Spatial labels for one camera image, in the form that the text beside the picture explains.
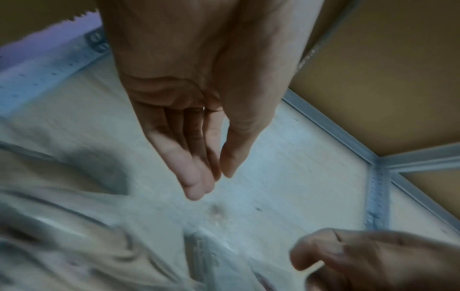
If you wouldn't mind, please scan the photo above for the person's right hand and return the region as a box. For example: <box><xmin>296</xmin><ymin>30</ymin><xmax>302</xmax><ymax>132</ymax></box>
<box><xmin>289</xmin><ymin>227</ymin><xmax>460</xmax><ymax>291</ymax></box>

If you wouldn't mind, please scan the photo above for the grey metal shelf rack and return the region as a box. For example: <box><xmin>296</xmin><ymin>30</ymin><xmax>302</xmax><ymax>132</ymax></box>
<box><xmin>0</xmin><ymin>0</ymin><xmax>460</xmax><ymax>231</ymax></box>

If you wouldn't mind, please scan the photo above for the person's left hand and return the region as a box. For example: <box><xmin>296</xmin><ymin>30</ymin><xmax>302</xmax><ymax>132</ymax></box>
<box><xmin>96</xmin><ymin>0</ymin><xmax>318</xmax><ymax>202</ymax></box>

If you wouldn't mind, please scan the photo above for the light wooden shelf board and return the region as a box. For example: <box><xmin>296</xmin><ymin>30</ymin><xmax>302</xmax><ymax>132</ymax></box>
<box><xmin>7</xmin><ymin>52</ymin><xmax>460</xmax><ymax>285</ymax></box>

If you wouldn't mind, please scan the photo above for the clear plastic packet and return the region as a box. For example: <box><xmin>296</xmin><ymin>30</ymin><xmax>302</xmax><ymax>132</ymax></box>
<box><xmin>183</xmin><ymin>228</ymin><xmax>288</xmax><ymax>291</ymax></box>

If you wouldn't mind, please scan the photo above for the crumpled clear plastic bag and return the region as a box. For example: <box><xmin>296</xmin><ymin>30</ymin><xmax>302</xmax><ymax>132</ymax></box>
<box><xmin>0</xmin><ymin>119</ymin><xmax>202</xmax><ymax>291</ymax></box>

